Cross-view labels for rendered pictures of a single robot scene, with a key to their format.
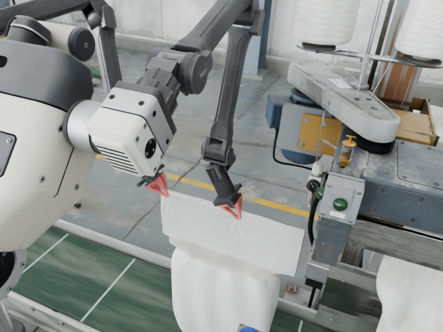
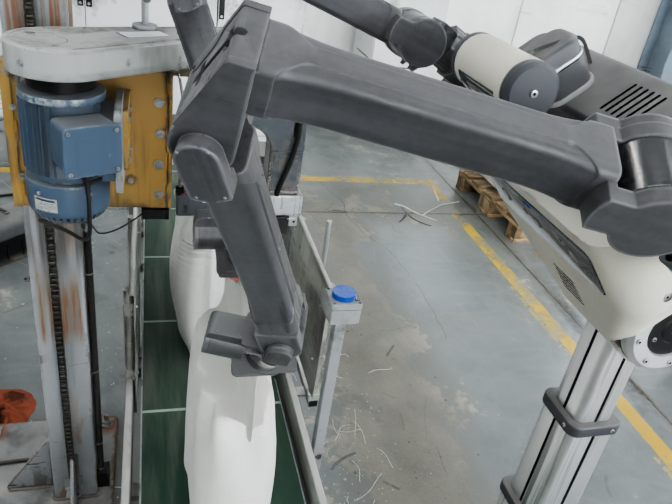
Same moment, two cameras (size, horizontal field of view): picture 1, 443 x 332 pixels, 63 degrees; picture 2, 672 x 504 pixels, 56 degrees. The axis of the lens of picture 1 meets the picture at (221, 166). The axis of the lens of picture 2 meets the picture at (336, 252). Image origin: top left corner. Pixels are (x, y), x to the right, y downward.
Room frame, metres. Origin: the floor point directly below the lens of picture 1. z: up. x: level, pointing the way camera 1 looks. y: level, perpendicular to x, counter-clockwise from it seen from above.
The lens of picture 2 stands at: (1.46, 0.90, 1.70)
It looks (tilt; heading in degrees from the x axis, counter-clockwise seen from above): 29 degrees down; 231
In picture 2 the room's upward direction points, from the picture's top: 9 degrees clockwise
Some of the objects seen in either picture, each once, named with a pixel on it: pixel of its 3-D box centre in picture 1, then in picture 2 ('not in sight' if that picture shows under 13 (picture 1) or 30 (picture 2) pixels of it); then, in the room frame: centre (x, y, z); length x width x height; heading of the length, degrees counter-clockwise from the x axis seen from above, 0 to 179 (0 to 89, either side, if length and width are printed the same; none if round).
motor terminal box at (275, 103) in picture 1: (278, 114); (86, 151); (1.17, -0.19, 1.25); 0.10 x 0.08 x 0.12; 4
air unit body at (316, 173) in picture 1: (314, 186); not in sight; (0.89, -0.28, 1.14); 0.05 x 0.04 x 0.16; 159
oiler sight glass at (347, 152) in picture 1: (347, 151); not in sight; (0.70, -0.27, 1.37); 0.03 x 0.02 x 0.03; 69
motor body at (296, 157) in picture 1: (306, 126); (66, 151); (1.17, -0.29, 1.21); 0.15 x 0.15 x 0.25
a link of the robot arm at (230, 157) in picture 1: (220, 155); (227, 219); (0.98, 0.00, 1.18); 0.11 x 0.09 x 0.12; 160
